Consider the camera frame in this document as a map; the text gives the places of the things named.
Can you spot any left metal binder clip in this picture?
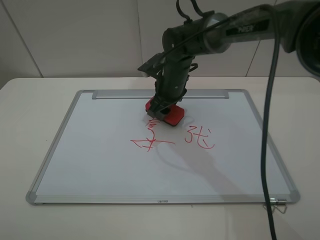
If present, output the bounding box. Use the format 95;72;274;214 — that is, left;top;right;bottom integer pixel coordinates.
269;198;277;213

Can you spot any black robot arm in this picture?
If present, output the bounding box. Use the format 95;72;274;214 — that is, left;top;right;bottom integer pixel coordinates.
139;0;320;120

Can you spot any black thick cable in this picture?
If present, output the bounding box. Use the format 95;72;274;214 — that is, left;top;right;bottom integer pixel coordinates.
260;4;281;240

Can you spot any white aluminium-framed whiteboard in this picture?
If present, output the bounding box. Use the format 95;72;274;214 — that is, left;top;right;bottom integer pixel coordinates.
25;89;301;207

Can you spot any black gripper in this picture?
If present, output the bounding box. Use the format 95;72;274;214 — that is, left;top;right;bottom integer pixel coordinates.
147;55;195;120

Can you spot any red whiteboard eraser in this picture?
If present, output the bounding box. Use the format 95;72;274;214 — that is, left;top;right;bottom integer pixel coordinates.
145;98;185;127

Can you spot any metal binder clip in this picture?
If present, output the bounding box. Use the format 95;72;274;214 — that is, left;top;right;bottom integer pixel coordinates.
275;198;288;215
269;198;277;213

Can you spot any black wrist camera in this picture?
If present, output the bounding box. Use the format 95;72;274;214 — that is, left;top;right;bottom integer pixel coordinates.
137;52;165;79

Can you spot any right metal binder clip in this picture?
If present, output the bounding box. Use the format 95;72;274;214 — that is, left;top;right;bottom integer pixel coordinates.
275;198;288;215

